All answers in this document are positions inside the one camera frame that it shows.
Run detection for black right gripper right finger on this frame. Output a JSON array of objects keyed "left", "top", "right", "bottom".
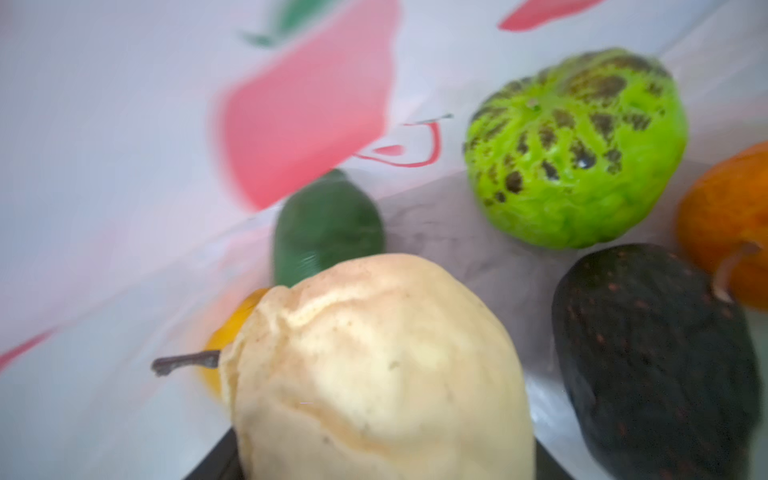
[{"left": 536, "top": 441, "right": 573, "bottom": 480}]

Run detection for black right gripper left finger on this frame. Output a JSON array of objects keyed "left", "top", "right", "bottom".
[{"left": 185, "top": 429, "right": 243, "bottom": 480}]

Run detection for dark avocado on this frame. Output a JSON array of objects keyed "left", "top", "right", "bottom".
[{"left": 551, "top": 243, "right": 762, "bottom": 479}]

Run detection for beige pear fruit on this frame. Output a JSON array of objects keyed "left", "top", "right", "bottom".
[{"left": 151, "top": 253, "right": 537, "bottom": 480}]

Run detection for green custard apple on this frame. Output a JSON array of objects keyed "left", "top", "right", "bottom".
[{"left": 462, "top": 48, "right": 688, "bottom": 250}]

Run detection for orange fruit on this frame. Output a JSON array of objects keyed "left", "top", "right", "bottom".
[{"left": 676, "top": 142, "right": 767, "bottom": 311}]

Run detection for pink plastic bag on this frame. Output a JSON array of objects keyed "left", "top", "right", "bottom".
[{"left": 1, "top": 1, "right": 767, "bottom": 479}]

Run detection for small yellow fruit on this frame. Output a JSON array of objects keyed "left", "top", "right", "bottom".
[{"left": 198, "top": 288, "right": 269, "bottom": 401}]

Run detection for dark green lime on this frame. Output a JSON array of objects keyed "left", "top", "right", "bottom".
[{"left": 272, "top": 169, "right": 386, "bottom": 287}]

